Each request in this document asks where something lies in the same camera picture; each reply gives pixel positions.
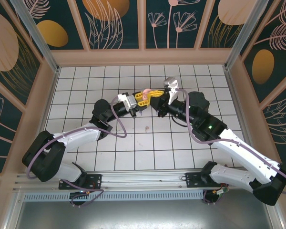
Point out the pink earbud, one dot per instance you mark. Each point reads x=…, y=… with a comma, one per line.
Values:
x=146, y=128

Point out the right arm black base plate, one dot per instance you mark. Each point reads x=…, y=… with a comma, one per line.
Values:
x=193, y=180

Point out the pink earbud charging case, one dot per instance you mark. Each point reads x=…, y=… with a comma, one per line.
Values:
x=146, y=91

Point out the aluminium mounting rail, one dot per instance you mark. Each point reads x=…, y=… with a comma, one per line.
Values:
x=143, y=177

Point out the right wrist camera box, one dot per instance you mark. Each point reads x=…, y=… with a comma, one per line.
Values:
x=172, y=87

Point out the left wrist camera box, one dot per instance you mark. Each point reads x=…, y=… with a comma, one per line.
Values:
x=127, y=101

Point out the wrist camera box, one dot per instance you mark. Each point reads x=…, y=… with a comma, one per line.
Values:
x=172, y=87
x=127, y=101

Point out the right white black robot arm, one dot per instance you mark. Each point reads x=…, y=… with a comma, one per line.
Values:
x=240, y=150

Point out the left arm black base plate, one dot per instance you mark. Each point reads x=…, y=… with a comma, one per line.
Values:
x=93, y=180

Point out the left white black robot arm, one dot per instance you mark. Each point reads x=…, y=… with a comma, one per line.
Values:
x=76, y=137

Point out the aluminium frame post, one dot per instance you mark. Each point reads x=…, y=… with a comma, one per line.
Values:
x=243, y=35
x=38, y=38

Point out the grey metal sheet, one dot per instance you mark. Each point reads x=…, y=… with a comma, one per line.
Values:
x=143, y=214

